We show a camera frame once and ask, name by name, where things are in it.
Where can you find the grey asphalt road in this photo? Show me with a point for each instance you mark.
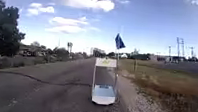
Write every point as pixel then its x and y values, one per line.
pixel 50 95

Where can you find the grass verge with bushes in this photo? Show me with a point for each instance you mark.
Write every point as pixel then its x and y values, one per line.
pixel 16 62

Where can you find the thin short post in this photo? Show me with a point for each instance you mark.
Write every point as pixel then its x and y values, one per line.
pixel 135 65

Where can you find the utility pole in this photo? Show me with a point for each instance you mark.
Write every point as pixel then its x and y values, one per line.
pixel 169 51
pixel 191 52

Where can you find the row of low buildings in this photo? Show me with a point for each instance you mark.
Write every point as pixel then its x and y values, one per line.
pixel 160 58

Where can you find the large dark tree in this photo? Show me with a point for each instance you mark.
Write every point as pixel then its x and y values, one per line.
pixel 3 32

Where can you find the dry grass field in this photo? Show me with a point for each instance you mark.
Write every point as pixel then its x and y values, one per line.
pixel 166 84

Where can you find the pale building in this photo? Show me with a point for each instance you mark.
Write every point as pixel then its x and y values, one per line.
pixel 97 52

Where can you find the tall power pylon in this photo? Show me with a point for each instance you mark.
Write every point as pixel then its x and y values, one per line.
pixel 180 47

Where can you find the grey paved lot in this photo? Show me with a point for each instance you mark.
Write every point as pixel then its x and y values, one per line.
pixel 189 67

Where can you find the small white robot with flag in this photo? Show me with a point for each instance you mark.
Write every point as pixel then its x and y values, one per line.
pixel 103 95

